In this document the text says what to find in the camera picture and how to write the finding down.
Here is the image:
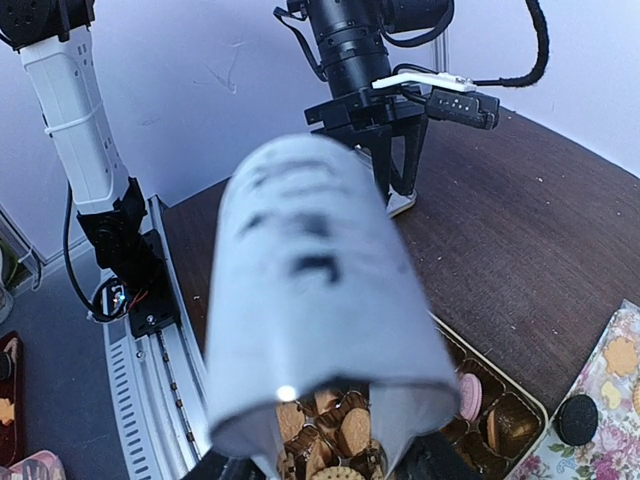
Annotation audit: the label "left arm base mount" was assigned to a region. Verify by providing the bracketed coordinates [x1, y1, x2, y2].
[91, 229, 179, 338]

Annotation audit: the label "floral cookie tray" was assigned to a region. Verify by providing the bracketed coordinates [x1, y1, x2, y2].
[507, 300, 639, 479]

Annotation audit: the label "front aluminium rail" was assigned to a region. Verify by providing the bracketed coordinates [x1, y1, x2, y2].
[103, 196, 210, 479]

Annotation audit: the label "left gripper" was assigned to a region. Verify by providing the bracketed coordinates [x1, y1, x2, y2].
[304, 89, 428, 196]

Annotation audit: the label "gold cookie tin box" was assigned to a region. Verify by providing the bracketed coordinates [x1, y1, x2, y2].
[276, 321, 548, 479]

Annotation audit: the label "steel kitchen tongs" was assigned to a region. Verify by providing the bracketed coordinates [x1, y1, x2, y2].
[205, 134, 460, 478]

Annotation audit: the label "black sandwich cookie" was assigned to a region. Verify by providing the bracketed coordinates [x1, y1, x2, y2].
[555, 394, 599, 447]

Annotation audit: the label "silver tin lid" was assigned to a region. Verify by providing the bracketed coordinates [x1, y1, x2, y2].
[354, 145, 417, 218]

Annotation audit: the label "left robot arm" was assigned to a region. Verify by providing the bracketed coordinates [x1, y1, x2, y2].
[1, 1, 330, 262]

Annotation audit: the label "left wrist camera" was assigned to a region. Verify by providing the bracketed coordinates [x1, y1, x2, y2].
[372, 71, 500, 130]

